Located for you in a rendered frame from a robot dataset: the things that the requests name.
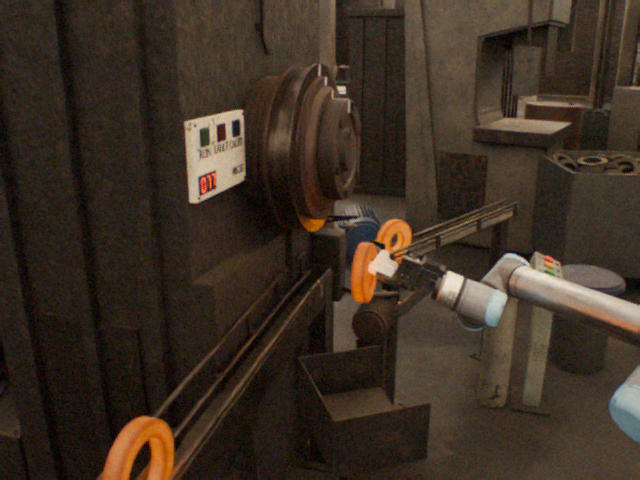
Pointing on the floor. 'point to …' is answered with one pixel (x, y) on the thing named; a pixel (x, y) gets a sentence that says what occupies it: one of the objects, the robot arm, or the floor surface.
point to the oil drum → (558, 112)
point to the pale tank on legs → (609, 54)
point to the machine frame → (136, 223)
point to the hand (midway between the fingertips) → (365, 265)
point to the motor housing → (375, 328)
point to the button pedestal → (536, 356)
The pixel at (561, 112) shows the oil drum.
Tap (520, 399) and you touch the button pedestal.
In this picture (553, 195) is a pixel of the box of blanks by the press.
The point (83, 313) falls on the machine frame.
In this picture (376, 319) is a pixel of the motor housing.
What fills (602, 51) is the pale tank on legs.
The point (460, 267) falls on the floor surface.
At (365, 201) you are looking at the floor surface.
